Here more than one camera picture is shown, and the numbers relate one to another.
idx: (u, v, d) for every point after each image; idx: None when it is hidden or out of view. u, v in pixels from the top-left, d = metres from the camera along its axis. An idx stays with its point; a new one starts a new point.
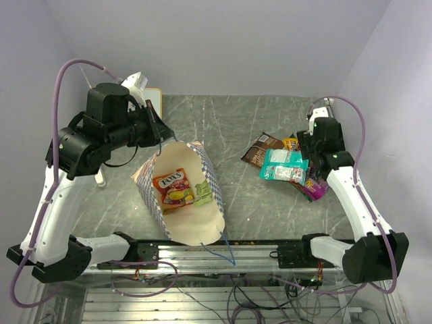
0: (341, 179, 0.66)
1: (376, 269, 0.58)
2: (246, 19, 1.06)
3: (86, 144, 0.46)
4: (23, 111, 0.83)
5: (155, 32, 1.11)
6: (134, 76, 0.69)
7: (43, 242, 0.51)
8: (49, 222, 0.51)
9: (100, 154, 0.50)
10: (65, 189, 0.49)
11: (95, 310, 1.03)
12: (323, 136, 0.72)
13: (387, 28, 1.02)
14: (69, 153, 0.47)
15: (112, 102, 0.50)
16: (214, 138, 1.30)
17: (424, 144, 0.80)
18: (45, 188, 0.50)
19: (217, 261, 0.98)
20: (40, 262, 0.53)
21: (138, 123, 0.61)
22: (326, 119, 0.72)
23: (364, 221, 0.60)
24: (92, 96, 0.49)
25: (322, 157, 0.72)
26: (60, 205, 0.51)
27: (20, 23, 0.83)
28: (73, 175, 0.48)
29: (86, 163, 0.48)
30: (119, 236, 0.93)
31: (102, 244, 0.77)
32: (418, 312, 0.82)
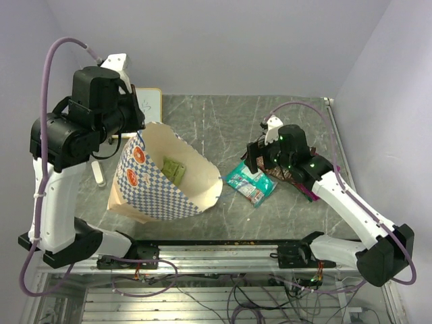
0: (329, 187, 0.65)
1: (392, 266, 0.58)
2: (246, 19, 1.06)
3: (70, 131, 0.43)
4: (23, 110, 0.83)
5: (155, 31, 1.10)
6: (120, 58, 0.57)
7: (47, 233, 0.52)
8: (48, 214, 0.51)
9: (87, 142, 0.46)
10: (56, 180, 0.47)
11: (95, 310, 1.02)
12: (295, 148, 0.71)
13: (387, 26, 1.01)
14: (53, 140, 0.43)
15: (100, 86, 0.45)
16: (214, 138, 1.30)
17: (424, 144, 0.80)
18: (37, 181, 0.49)
19: (216, 262, 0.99)
20: (49, 250, 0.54)
21: (123, 109, 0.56)
22: (288, 130, 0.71)
23: (368, 227, 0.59)
24: (80, 80, 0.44)
25: (300, 170, 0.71)
26: (54, 198, 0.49)
27: (20, 23, 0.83)
28: (60, 167, 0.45)
29: (71, 152, 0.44)
30: (121, 233, 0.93)
31: (110, 235, 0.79)
32: (418, 312, 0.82)
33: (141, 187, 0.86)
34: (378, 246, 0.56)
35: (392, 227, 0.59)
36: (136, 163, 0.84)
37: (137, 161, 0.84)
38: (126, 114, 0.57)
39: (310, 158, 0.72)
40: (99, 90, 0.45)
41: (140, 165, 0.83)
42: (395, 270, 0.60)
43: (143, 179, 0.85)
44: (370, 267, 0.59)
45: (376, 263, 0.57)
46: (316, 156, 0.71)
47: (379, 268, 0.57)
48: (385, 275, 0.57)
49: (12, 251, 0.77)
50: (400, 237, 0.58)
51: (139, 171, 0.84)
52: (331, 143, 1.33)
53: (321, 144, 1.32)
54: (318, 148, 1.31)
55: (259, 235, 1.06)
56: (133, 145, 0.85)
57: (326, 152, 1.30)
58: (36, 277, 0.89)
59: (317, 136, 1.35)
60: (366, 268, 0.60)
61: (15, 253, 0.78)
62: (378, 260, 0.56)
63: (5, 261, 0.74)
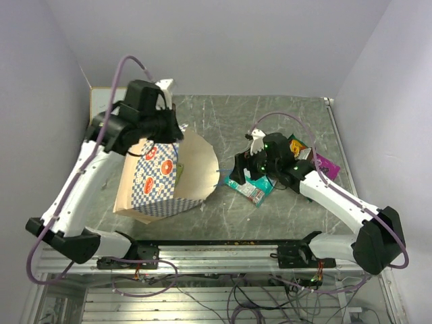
0: (313, 184, 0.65)
1: (386, 252, 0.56)
2: (246, 19, 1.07)
3: (123, 126, 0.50)
4: (23, 110, 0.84)
5: (154, 31, 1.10)
6: (168, 82, 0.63)
7: (68, 210, 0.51)
8: (78, 191, 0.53)
9: (133, 138, 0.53)
10: (99, 160, 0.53)
11: (95, 310, 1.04)
12: (279, 152, 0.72)
13: (387, 25, 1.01)
14: (108, 131, 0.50)
15: (146, 94, 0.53)
16: (214, 138, 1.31)
17: (424, 144, 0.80)
18: (79, 160, 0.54)
19: (217, 262, 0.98)
20: (60, 232, 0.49)
21: (162, 118, 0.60)
22: (271, 138, 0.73)
23: (354, 212, 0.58)
24: (131, 88, 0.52)
25: (285, 174, 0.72)
26: (90, 177, 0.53)
27: (19, 23, 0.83)
28: (109, 149, 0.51)
29: (121, 144, 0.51)
30: (120, 234, 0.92)
31: (107, 237, 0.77)
32: (419, 312, 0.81)
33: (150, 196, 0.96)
34: (363, 227, 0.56)
35: (376, 209, 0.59)
36: (160, 174, 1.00)
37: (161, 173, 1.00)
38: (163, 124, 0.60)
39: (294, 163, 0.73)
40: (146, 97, 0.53)
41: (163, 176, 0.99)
42: (391, 256, 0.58)
43: (156, 190, 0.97)
44: (363, 254, 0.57)
45: (365, 246, 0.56)
46: (300, 160, 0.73)
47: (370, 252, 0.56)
48: (379, 259, 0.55)
49: (12, 252, 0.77)
50: (385, 219, 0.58)
51: (158, 181, 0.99)
52: (331, 143, 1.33)
53: (321, 144, 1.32)
54: (318, 148, 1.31)
55: (259, 235, 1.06)
56: (163, 157, 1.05)
57: (326, 152, 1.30)
58: (36, 277, 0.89)
59: (317, 136, 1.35)
60: (361, 256, 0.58)
61: (15, 253, 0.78)
62: (365, 241, 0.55)
63: (5, 262, 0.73)
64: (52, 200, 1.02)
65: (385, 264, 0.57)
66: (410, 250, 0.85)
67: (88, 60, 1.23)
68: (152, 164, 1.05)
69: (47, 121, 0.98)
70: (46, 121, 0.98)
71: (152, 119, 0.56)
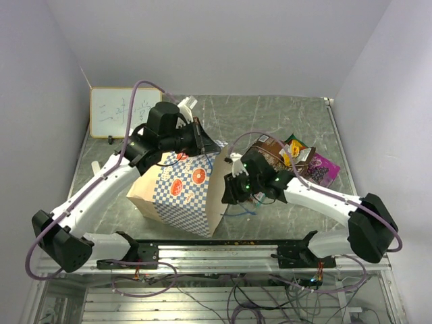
0: (296, 189, 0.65)
1: (380, 236, 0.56)
2: (246, 19, 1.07)
3: (147, 151, 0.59)
4: (23, 111, 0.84)
5: (154, 32, 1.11)
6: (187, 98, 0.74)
7: (81, 209, 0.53)
8: (94, 194, 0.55)
9: (155, 157, 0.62)
10: (123, 171, 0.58)
11: (95, 310, 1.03)
12: (259, 169, 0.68)
13: (387, 26, 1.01)
14: (133, 153, 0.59)
15: (166, 119, 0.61)
16: (214, 138, 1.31)
17: (424, 144, 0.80)
18: (104, 169, 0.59)
19: (217, 261, 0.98)
20: (67, 227, 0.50)
21: (183, 136, 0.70)
22: (248, 155, 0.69)
23: (339, 207, 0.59)
24: (154, 116, 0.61)
25: (270, 187, 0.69)
26: (111, 183, 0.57)
27: (20, 23, 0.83)
28: (133, 163, 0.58)
29: (145, 164, 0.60)
30: (120, 236, 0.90)
31: (103, 242, 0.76)
32: (418, 312, 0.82)
33: (178, 200, 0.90)
34: (349, 219, 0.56)
35: (359, 199, 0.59)
36: (190, 181, 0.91)
37: (193, 181, 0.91)
38: (185, 141, 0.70)
39: (276, 175, 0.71)
40: (165, 121, 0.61)
41: (194, 183, 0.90)
42: (387, 240, 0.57)
43: (186, 196, 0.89)
44: (358, 243, 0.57)
45: (358, 235, 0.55)
46: (279, 171, 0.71)
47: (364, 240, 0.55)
48: (376, 245, 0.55)
49: (12, 252, 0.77)
50: (370, 206, 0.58)
51: (187, 185, 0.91)
52: (331, 143, 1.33)
53: (321, 144, 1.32)
54: (318, 148, 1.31)
55: (259, 235, 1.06)
56: (196, 163, 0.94)
57: (326, 152, 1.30)
58: (36, 277, 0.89)
59: (317, 135, 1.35)
60: (358, 247, 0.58)
61: (15, 253, 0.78)
62: (356, 231, 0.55)
63: (5, 262, 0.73)
64: (52, 200, 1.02)
65: (383, 249, 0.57)
66: (410, 250, 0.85)
67: (88, 60, 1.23)
68: (183, 165, 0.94)
69: (47, 121, 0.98)
70: (46, 121, 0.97)
71: (173, 139, 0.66)
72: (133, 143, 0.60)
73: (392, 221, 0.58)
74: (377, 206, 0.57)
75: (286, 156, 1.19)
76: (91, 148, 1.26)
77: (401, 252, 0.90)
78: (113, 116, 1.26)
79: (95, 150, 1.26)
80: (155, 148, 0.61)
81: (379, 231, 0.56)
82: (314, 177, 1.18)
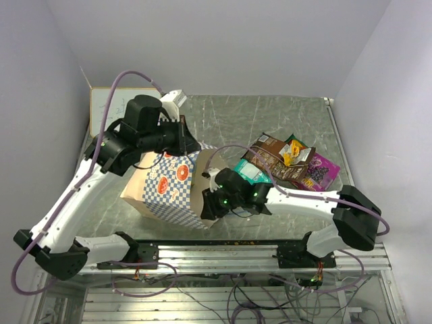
0: (277, 199, 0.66)
1: (366, 224, 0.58)
2: (245, 20, 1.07)
3: (122, 148, 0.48)
4: (23, 111, 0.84)
5: (154, 32, 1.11)
6: (175, 92, 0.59)
7: (57, 227, 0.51)
8: (69, 209, 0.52)
9: (133, 157, 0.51)
10: (94, 179, 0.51)
11: (95, 310, 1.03)
12: (236, 187, 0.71)
13: (387, 26, 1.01)
14: (107, 153, 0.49)
15: (146, 115, 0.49)
16: (214, 138, 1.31)
17: (424, 144, 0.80)
18: (76, 177, 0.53)
19: (217, 261, 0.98)
20: (46, 247, 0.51)
21: (167, 133, 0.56)
22: (223, 176, 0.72)
23: (321, 207, 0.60)
24: (131, 108, 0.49)
25: (252, 204, 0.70)
26: (84, 195, 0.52)
27: (20, 24, 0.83)
28: (106, 169, 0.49)
29: (120, 165, 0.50)
30: (120, 236, 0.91)
31: (101, 246, 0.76)
32: (418, 312, 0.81)
33: (165, 198, 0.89)
34: (333, 216, 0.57)
35: (337, 194, 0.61)
36: (175, 178, 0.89)
37: (177, 178, 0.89)
38: (169, 140, 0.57)
39: (256, 187, 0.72)
40: (146, 117, 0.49)
41: (179, 181, 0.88)
42: (374, 225, 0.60)
43: (171, 194, 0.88)
44: (349, 236, 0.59)
45: (346, 229, 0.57)
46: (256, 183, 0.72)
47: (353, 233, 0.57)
48: (364, 234, 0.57)
49: (12, 252, 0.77)
50: (347, 198, 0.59)
51: (173, 183, 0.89)
52: (331, 143, 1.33)
53: (321, 144, 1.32)
54: (318, 148, 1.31)
55: (259, 235, 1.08)
56: (181, 160, 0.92)
57: (326, 152, 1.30)
58: (36, 278, 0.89)
59: (317, 135, 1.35)
60: (348, 239, 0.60)
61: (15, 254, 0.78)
62: (343, 227, 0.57)
63: (5, 262, 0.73)
64: (52, 200, 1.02)
65: (373, 235, 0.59)
66: (410, 251, 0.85)
67: (88, 60, 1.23)
68: (169, 163, 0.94)
69: (47, 121, 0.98)
70: (46, 121, 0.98)
71: (156, 138, 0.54)
72: (104, 144, 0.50)
73: (372, 206, 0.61)
74: (354, 196, 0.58)
75: (286, 156, 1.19)
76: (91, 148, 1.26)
77: (401, 251, 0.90)
78: (113, 116, 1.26)
79: None
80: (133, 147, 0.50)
81: (362, 220, 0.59)
82: (314, 177, 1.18)
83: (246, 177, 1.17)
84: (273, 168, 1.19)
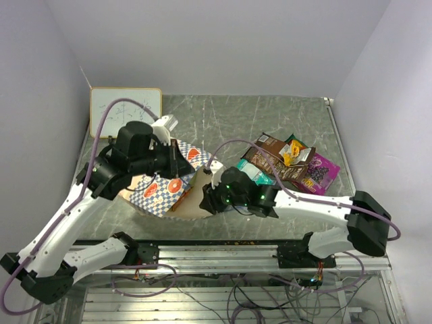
0: (285, 203, 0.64)
1: (378, 230, 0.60)
2: (246, 19, 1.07)
3: (113, 174, 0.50)
4: (23, 111, 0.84)
5: (154, 32, 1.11)
6: (167, 118, 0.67)
7: (45, 251, 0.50)
8: (59, 233, 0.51)
9: (124, 181, 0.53)
10: (85, 204, 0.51)
11: (95, 310, 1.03)
12: (244, 190, 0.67)
13: (387, 27, 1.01)
14: (99, 179, 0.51)
15: (137, 140, 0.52)
16: (214, 138, 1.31)
17: (423, 144, 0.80)
18: (67, 202, 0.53)
19: (217, 261, 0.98)
20: (33, 271, 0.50)
21: (158, 157, 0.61)
22: (231, 178, 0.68)
23: (334, 213, 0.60)
24: (123, 136, 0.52)
25: (258, 207, 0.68)
26: (74, 220, 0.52)
27: (20, 23, 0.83)
28: (97, 194, 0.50)
29: (111, 190, 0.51)
30: (116, 239, 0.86)
31: (92, 258, 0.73)
32: (418, 312, 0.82)
33: (146, 202, 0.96)
34: (347, 223, 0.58)
35: (349, 200, 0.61)
36: (165, 187, 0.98)
37: (167, 187, 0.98)
38: (160, 163, 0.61)
39: (262, 188, 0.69)
40: (136, 144, 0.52)
41: (168, 191, 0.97)
42: (386, 230, 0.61)
43: (155, 200, 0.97)
44: (360, 241, 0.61)
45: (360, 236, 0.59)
46: (263, 185, 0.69)
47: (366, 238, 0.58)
48: (378, 240, 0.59)
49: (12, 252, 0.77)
50: (362, 203, 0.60)
51: (160, 193, 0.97)
52: (331, 143, 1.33)
53: (321, 144, 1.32)
54: (318, 148, 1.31)
55: (259, 235, 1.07)
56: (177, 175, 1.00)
57: (326, 152, 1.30)
58: None
59: (317, 135, 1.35)
60: (360, 245, 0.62)
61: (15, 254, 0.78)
62: (358, 233, 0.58)
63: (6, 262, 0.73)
64: (52, 200, 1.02)
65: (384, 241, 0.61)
66: (410, 251, 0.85)
67: (88, 60, 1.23)
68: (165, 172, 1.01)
69: (47, 121, 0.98)
70: (46, 120, 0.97)
71: (146, 162, 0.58)
72: (95, 169, 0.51)
73: (384, 212, 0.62)
74: (369, 203, 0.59)
75: (286, 156, 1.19)
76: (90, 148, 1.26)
77: (401, 251, 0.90)
78: (113, 116, 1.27)
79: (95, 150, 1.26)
80: (124, 171, 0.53)
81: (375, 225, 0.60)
82: (314, 177, 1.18)
83: None
84: (273, 168, 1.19)
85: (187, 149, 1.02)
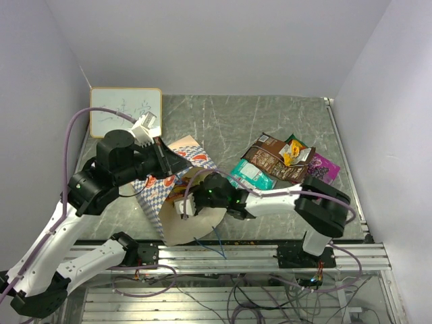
0: (252, 202, 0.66)
1: (332, 210, 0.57)
2: (245, 20, 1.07)
3: (99, 190, 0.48)
4: (24, 111, 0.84)
5: (154, 33, 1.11)
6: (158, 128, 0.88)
7: (32, 271, 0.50)
8: (45, 253, 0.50)
9: (110, 196, 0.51)
10: (70, 223, 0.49)
11: (95, 310, 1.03)
12: (225, 194, 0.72)
13: (387, 28, 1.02)
14: (83, 195, 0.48)
15: (117, 154, 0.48)
16: (214, 138, 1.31)
17: (423, 144, 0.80)
18: (52, 220, 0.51)
19: (217, 261, 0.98)
20: (22, 291, 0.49)
21: (146, 160, 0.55)
22: (214, 183, 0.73)
23: (288, 201, 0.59)
24: (100, 150, 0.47)
25: (237, 209, 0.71)
26: (60, 238, 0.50)
27: (20, 24, 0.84)
28: (82, 212, 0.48)
29: (96, 205, 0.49)
30: (115, 241, 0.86)
31: (87, 266, 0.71)
32: (418, 313, 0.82)
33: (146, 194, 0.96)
34: (295, 208, 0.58)
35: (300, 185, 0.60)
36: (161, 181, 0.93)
37: (163, 181, 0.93)
38: (149, 165, 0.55)
39: (239, 194, 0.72)
40: (118, 156, 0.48)
41: (163, 185, 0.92)
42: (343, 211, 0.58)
43: (152, 193, 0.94)
44: (314, 224, 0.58)
45: (311, 219, 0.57)
46: (241, 193, 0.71)
47: (316, 220, 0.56)
48: (331, 220, 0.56)
49: (13, 252, 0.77)
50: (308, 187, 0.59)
51: (156, 185, 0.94)
52: (331, 143, 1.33)
53: (321, 143, 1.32)
54: (318, 148, 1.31)
55: (259, 235, 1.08)
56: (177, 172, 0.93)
57: (326, 152, 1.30)
58: None
59: (317, 135, 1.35)
60: (318, 229, 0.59)
61: (16, 254, 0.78)
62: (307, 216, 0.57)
63: (5, 262, 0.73)
64: (52, 200, 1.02)
65: (341, 221, 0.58)
66: (410, 251, 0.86)
67: (88, 60, 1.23)
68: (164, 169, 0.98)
69: (46, 121, 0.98)
70: (46, 120, 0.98)
71: (133, 169, 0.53)
72: (79, 186, 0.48)
73: (337, 192, 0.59)
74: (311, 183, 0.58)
75: (286, 156, 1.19)
76: (90, 148, 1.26)
77: (401, 251, 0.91)
78: (113, 116, 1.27)
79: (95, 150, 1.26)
80: (110, 184, 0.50)
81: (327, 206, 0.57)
82: (314, 177, 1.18)
83: (246, 177, 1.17)
84: (273, 168, 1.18)
85: (196, 152, 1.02)
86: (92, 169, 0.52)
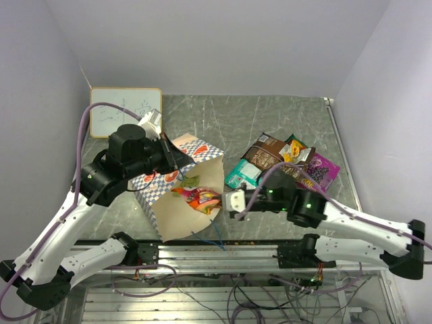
0: (337, 219, 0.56)
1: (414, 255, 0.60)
2: (245, 21, 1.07)
3: (109, 181, 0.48)
4: (24, 111, 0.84)
5: (155, 33, 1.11)
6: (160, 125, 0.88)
7: (41, 259, 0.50)
8: (55, 240, 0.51)
9: (119, 188, 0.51)
10: (80, 211, 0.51)
11: (95, 310, 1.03)
12: (292, 194, 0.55)
13: (387, 28, 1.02)
14: (93, 185, 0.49)
15: (129, 146, 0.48)
16: (214, 138, 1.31)
17: (423, 144, 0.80)
18: (61, 208, 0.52)
19: (217, 261, 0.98)
20: (28, 279, 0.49)
21: (153, 154, 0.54)
22: (277, 181, 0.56)
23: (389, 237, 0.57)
24: (113, 142, 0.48)
25: (300, 214, 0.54)
26: (70, 227, 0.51)
27: (21, 23, 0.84)
28: (92, 202, 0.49)
29: (106, 196, 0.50)
30: (115, 239, 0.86)
31: (88, 262, 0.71)
32: (418, 312, 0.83)
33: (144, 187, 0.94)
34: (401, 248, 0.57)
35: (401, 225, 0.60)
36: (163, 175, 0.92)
37: (164, 177, 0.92)
38: (156, 160, 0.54)
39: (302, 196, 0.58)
40: (129, 149, 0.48)
41: (164, 180, 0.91)
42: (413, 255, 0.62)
43: (150, 187, 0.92)
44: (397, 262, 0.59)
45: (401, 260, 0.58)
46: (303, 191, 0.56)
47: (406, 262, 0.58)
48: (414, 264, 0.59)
49: (13, 252, 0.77)
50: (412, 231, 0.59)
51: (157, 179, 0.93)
52: (331, 143, 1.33)
53: (321, 143, 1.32)
54: (318, 148, 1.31)
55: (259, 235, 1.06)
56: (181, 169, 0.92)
57: (326, 152, 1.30)
58: None
59: (317, 135, 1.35)
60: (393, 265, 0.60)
61: (16, 253, 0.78)
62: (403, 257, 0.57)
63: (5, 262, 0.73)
64: (52, 200, 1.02)
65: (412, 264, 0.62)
66: None
67: (88, 60, 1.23)
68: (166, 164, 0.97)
69: (46, 121, 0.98)
70: (46, 120, 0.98)
71: (142, 163, 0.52)
72: (90, 177, 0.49)
73: None
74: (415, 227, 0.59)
75: (285, 156, 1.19)
76: (90, 148, 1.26)
77: None
78: (113, 116, 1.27)
79: (95, 150, 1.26)
80: (120, 176, 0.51)
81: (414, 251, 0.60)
82: (314, 177, 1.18)
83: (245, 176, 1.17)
84: None
85: (198, 146, 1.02)
86: (102, 161, 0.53)
